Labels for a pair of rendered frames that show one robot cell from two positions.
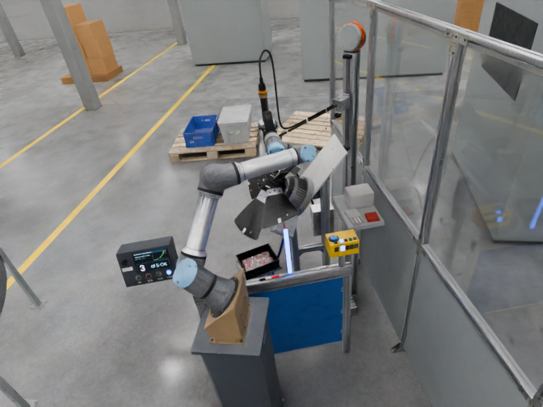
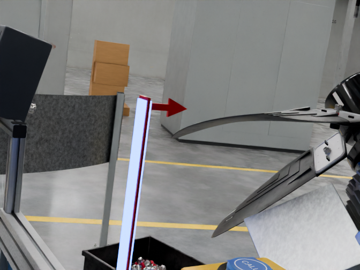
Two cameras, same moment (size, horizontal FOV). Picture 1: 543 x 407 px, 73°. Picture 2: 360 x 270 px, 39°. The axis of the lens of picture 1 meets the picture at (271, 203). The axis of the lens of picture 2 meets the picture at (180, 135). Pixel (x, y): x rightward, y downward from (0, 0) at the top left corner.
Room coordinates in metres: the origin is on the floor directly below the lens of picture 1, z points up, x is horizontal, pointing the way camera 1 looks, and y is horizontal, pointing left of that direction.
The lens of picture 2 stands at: (1.19, -0.63, 1.25)
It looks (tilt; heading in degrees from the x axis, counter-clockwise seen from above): 9 degrees down; 62
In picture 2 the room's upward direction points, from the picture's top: 8 degrees clockwise
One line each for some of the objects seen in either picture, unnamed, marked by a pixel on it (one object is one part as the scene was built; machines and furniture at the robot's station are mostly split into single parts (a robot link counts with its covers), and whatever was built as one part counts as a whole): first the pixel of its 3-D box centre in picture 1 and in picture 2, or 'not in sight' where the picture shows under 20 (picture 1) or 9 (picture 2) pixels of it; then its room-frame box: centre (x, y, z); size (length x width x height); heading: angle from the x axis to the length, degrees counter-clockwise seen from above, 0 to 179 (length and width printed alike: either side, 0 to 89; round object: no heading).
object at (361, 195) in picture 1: (357, 195); not in sight; (2.02, -0.59, 0.92); 0.17 x 0.16 x 0.11; 94
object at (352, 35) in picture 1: (351, 36); not in sight; (2.25, -0.59, 1.88); 0.16 x 0.07 x 0.16; 39
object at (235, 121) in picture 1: (237, 124); not in sight; (4.86, 0.34, 0.31); 0.60 x 0.42 x 0.33; 173
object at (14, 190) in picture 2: not in sight; (14, 167); (1.39, 0.47, 0.96); 0.03 x 0.03 x 0.20; 4
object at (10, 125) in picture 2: not in sight; (6, 121); (1.39, 0.58, 1.04); 0.24 x 0.03 x 0.03; 94
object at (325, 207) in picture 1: (326, 243); not in sight; (1.95, -0.35, 0.58); 0.09 x 0.05 x 1.15; 4
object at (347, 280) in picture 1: (346, 316); not in sight; (1.46, -0.38, 0.39); 0.04 x 0.04 x 0.78; 4
